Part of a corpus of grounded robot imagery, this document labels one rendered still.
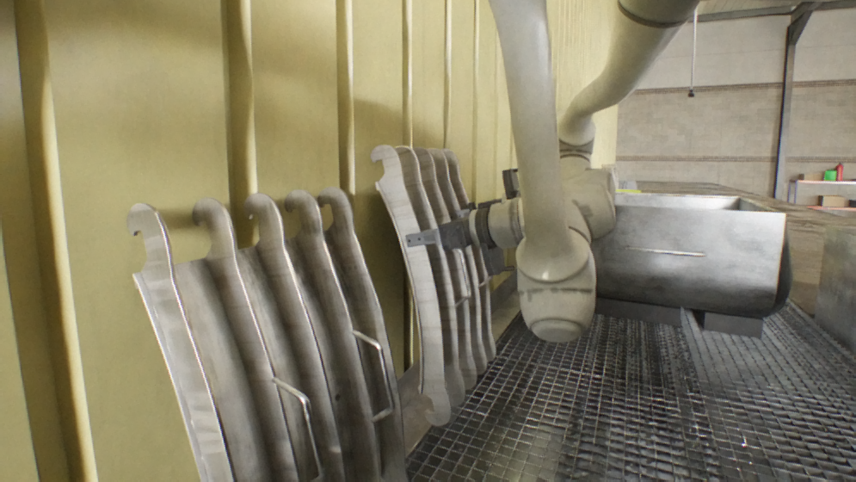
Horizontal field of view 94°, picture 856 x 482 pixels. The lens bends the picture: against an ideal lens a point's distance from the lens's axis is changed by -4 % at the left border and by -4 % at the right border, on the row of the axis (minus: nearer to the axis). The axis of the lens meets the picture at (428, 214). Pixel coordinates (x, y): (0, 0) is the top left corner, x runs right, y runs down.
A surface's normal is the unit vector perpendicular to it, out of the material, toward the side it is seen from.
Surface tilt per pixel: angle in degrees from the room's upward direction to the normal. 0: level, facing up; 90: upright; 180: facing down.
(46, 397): 90
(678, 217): 93
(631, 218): 89
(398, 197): 90
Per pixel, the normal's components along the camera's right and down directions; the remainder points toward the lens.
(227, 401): 0.86, -0.25
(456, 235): -0.44, 0.11
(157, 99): 0.90, 0.06
